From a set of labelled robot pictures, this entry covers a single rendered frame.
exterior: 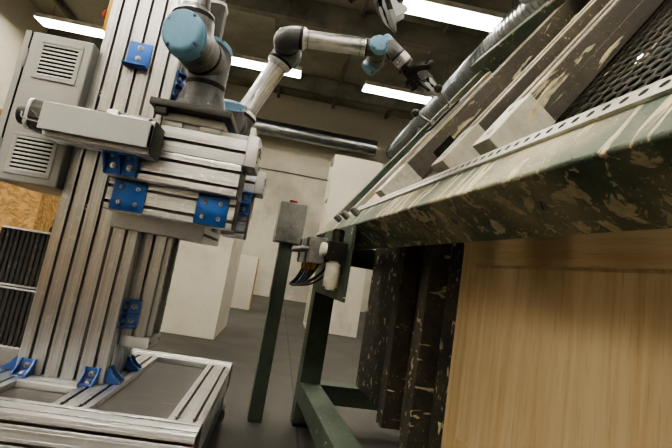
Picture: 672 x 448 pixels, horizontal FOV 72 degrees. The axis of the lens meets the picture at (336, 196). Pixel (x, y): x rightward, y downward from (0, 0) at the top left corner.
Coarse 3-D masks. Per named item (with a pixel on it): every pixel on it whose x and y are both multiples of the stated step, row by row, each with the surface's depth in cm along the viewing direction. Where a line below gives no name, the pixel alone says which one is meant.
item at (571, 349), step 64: (512, 256) 102; (576, 256) 83; (640, 256) 70; (512, 320) 98; (576, 320) 80; (640, 320) 68; (448, 384) 118; (512, 384) 94; (576, 384) 77; (640, 384) 66
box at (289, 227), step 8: (280, 208) 204; (288, 208) 204; (296, 208) 205; (304, 208) 206; (280, 216) 203; (288, 216) 204; (296, 216) 205; (304, 216) 205; (280, 224) 203; (288, 224) 203; (296, 224) 204; (304, 224) 205; (280, 232) 202; (288, 232) 203; (296, 232) 204; (272, 240) 212; (280, 240) 202; (288, 240) 202; (296, 240) 203
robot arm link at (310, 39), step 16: (288, 32) 192; (304, 32) 191; (320, 32) 193; (288, 48) 195; (304, 48) 196; (320, 48) 195; (336, 48) 194; (352, 48) 193; (368, 48) 192; (384, 48) 190
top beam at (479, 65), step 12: (540, 12) 190; (552, 12) 186; (528, 24) 199; (540, 24) 194; (516, 36) 208; (528, 36) 204; (492, 48) 225; (504, 48) 219; (516, 48) 213; (480, 60) 237; (492, 60) 230; (504, 60) 224; (492, 72) 237
